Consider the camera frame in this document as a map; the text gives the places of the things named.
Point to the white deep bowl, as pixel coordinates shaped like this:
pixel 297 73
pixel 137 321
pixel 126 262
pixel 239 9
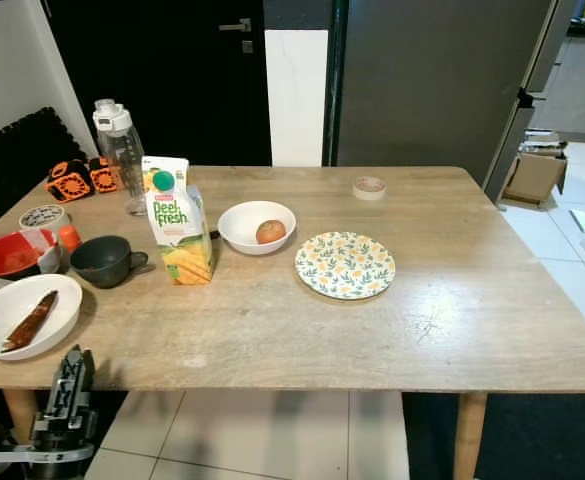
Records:
pixel 237 225

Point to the light wooden table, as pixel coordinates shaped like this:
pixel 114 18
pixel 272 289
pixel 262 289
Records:
pixel 372 330

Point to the dark grey mug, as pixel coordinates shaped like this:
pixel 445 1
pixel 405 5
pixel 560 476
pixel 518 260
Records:
pixel 102 262

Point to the black door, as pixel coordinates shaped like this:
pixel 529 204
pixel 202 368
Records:
pixel 172 90

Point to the brown cardboard box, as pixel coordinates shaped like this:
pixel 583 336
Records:
pixel 532 180

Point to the white shallow bowl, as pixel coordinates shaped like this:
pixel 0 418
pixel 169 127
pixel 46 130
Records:
pixel 57 310

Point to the floral pattern plate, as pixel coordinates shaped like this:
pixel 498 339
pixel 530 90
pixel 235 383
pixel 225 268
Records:
pixel 345 265

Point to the red bowl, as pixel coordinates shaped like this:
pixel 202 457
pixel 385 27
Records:
pixel 7 258

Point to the black foam mat panel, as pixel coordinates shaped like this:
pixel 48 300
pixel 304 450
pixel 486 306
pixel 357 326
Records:
pixel 12 150

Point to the silver fridge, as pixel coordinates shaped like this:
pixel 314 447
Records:
pixel 422 90

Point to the red apple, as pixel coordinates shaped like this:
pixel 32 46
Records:
pixel 271 232

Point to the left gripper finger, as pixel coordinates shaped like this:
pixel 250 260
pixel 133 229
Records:
pixel 85 372
pixel 68 375

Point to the green capped juice carton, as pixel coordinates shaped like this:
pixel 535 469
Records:
pixel 177 240

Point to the beige tape roll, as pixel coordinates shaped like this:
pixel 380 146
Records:
pixel 370 193

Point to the brown sausage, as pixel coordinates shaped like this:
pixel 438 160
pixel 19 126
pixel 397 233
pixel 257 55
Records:
pixel 32 320

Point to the black white patterned tape roll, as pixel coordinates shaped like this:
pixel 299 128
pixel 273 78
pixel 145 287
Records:
pixel 62 215

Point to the clear water bottle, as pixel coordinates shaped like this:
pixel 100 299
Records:
pixel 124 160

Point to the small orange bottle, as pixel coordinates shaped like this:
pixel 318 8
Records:
pixel 69 238

